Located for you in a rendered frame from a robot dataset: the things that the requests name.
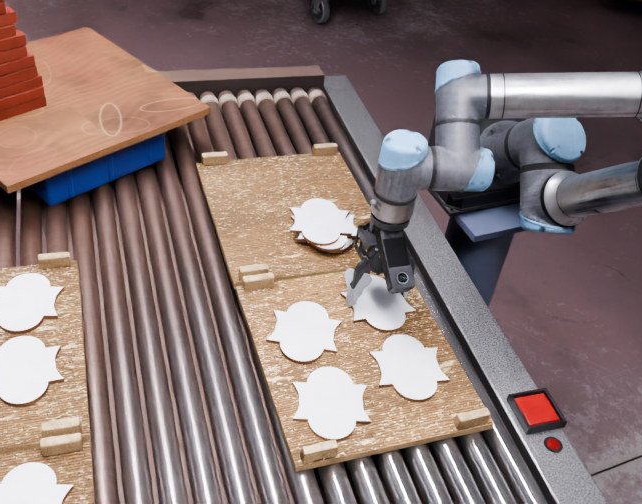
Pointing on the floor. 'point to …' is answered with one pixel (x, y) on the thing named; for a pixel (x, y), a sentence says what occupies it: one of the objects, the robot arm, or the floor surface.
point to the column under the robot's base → (484, 243)
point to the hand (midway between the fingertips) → (377, 302)
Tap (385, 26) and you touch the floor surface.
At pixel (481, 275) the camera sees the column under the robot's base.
